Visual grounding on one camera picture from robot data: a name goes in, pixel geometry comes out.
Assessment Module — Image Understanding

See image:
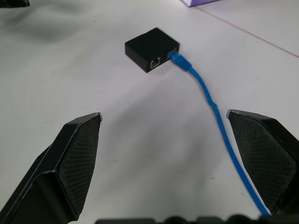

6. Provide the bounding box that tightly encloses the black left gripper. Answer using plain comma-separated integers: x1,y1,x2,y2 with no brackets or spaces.
0,0,30,8

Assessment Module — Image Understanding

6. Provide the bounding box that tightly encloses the blue Ethernet cable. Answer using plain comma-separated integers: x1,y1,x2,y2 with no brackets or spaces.
167,48,272,216

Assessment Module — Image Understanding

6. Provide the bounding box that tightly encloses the small black port box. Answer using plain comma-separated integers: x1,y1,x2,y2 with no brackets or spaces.
124,27,180,74

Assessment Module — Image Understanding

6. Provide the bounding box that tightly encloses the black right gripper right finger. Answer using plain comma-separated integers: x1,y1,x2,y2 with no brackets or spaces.
226,108,299,217

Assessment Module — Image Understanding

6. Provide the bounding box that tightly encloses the purple box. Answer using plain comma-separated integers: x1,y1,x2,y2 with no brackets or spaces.
180,0,222,8

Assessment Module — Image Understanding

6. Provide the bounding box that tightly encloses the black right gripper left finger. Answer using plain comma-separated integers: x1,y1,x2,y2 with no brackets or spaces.
0,112,103,224

